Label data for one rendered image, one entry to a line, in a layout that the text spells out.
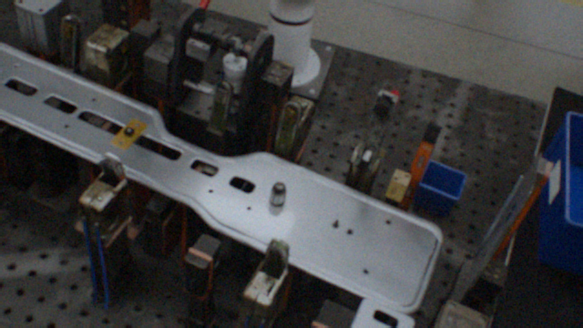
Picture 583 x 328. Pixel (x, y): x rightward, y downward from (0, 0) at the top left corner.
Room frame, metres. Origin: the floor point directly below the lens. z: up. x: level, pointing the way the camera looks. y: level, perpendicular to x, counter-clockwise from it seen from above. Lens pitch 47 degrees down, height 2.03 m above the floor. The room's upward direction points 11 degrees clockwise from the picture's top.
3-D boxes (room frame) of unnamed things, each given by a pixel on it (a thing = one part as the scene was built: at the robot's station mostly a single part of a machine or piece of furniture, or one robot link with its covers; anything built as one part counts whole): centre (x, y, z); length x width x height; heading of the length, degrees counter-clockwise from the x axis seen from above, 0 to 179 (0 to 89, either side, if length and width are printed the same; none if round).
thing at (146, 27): (1.17, 0.37, 0.90); 0.05 x 0.05 x 0.40; 74
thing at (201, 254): (0.69, 0.13, 0.84); 0.11 x 0.08 x 0.29; 164
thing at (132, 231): (0.95, 0.33, 0.84); 0.13 x 0.05 x 0.29; 164
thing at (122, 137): (0.93, 0.34, 1.01); 0.08 x 0.04 x 0.01; 163
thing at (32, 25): (1.19, 0.61, 0.90); 0.13 x 0.10 x 0.41; 164
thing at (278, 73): (1.08, 0.06, 0.91); 0.07 x 0.05 x 0.42; 164
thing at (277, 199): (0.84, 0.01, 1.02); 0.03 x 0.03 x 0.07
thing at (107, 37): (1.13, 0.45, 0.89); 0.13 x 0.11 x 0.38; 164
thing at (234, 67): (1.10, 0.19, 0.94); 0.18 x 0.13 x 0.49; 74
